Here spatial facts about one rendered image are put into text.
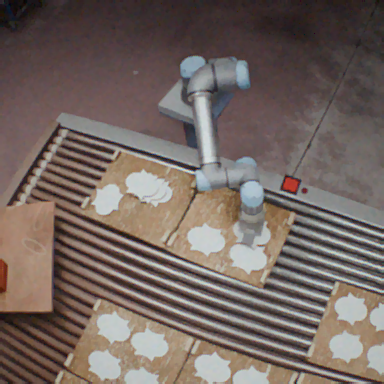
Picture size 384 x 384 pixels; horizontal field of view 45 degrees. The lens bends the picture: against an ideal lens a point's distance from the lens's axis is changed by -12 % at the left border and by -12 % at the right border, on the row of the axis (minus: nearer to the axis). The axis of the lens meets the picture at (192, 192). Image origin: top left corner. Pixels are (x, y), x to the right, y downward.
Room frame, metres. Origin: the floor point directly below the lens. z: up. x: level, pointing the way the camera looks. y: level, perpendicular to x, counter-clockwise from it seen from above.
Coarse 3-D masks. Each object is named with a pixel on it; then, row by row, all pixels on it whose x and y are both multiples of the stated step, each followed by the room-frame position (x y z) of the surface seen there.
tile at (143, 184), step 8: (136, 176) 1.26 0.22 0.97; (144, 176) 1.25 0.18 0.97; (152, 176) 1.24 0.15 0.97; (128, 184) 1.23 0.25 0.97; (136, 184) 1.22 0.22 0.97; (144, 184) 1.21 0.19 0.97; (152, 184) 1.20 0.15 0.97; (128, 192) 1.19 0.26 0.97; (136, 192) 1.18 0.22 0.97; (144, 192) 1.17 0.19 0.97; (152, 192) 1.16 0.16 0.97
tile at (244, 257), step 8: (232, 248) 0.86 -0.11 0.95; (240, 248) 0.85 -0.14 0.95; (248, 248) 0.85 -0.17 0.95; (256, 248) 0.84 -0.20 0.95; (264, 248) 0.83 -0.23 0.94; (232, 256) 0.83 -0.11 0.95; (240, 256) 0.82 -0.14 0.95; (248, 256) 0.81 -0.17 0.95; (256, 256) 0.80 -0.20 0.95; (264, 256) 0.80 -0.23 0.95; (240, 264) 0.78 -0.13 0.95; (248, 264) 0.78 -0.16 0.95; (256, 264) 0.77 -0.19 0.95; (264, 264) 0.76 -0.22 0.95; (248, 272) 0.74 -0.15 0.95
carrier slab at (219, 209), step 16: (208, 192) 1.13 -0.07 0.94; (224, 192) 1.12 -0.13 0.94; (192, 208) 1.07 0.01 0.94; (208, 208) 1.06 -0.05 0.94; (224, 208) 1.05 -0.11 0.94; (272, 208) 1.00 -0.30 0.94; (192, 224) 1.00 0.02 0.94; (208, 224) 0.99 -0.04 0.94; (224, 224) 0.97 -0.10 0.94; (272, 224) 0.93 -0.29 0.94; (272, 240) 0.86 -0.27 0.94; (192, 256) 0.86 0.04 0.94; (208, 256) 0.85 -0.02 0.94; (224, 256) 0.84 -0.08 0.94; (272, 256) 0.79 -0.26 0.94; (224, 272) 0.77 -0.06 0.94; (240, 272) 0.76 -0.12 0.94; (256, 272) 0.74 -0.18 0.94
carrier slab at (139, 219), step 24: (120, 168) 1.34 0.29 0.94; (144, 168) 1.31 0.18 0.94; (168, 168) 1.29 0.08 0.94; (96, 192) 1.24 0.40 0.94; (120, 192) 1.21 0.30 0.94; (192, 192) 1.15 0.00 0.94; (96, 216) 1.12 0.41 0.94; (120, 216) 1.10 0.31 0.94; (144, 216) 1.08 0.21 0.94; (168, 216) 1.06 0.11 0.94; (144, 240) 0.97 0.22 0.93; (168, 240) 0.95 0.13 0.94
